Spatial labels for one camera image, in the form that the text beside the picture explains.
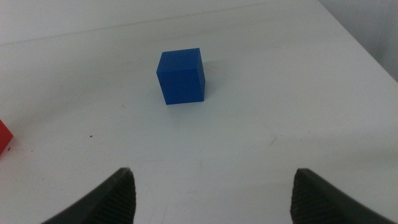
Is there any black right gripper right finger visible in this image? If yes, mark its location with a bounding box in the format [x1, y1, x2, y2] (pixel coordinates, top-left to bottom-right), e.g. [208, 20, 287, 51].
[290, 168, 397, 224]

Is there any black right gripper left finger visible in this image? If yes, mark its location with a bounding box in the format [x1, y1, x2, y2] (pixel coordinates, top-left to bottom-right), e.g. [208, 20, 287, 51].
[40, 167, 137, 224]

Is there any red cube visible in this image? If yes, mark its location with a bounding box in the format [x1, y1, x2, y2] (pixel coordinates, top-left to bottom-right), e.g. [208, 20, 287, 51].
[0, 119, 14, 156]

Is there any blue cube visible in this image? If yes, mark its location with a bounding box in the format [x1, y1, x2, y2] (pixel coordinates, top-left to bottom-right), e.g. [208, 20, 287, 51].
[155, 47, 206, 106]

